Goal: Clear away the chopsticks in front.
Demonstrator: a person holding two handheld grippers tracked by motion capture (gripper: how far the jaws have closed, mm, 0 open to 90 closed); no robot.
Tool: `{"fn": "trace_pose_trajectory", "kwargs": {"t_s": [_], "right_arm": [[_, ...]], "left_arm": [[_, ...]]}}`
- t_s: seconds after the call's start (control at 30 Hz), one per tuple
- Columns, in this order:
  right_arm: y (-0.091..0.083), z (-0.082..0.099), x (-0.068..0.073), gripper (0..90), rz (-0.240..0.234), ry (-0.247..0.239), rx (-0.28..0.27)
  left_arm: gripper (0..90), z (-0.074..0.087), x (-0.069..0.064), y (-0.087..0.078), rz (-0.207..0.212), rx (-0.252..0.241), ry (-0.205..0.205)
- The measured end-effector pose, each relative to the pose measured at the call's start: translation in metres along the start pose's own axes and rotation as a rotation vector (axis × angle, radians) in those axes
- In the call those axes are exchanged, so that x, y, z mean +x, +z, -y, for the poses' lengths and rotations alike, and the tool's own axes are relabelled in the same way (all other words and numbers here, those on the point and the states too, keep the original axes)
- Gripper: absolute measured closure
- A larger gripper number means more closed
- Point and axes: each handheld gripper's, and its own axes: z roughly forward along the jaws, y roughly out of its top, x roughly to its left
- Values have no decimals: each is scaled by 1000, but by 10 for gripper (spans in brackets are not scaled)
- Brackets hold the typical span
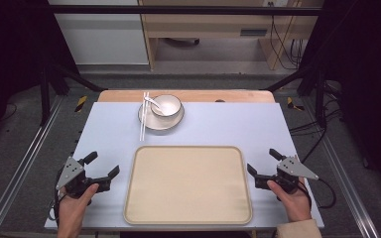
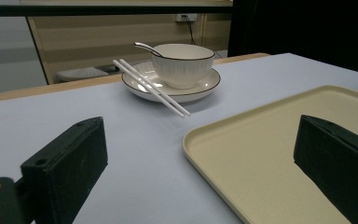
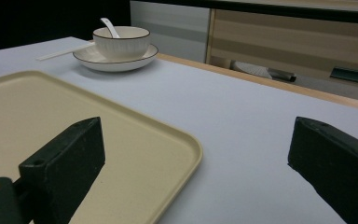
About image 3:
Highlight white ceramic spoon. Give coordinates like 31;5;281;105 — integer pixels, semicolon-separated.
100;17;121;39

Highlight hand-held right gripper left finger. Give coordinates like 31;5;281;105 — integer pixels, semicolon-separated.
18;116;106;224

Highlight white chopsticks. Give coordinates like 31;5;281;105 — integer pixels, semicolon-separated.
35;41;96;62

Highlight dark green box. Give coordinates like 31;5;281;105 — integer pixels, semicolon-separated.
329;65;358;87

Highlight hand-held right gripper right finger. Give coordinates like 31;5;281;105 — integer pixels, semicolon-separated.
287;116;358;224

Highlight wooden cabinet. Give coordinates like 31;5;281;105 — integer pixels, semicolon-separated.
205;8;358;76

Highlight white ribbed bowl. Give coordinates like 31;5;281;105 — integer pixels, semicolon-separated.
92;25;152;62

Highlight white slipper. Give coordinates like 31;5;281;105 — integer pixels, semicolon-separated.
229;60;297;83

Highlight white plate with dark rim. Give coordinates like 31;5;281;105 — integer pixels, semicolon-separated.
72;43;159;73

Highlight beige plastic tray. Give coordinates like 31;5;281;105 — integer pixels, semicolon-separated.
0;70;204;224

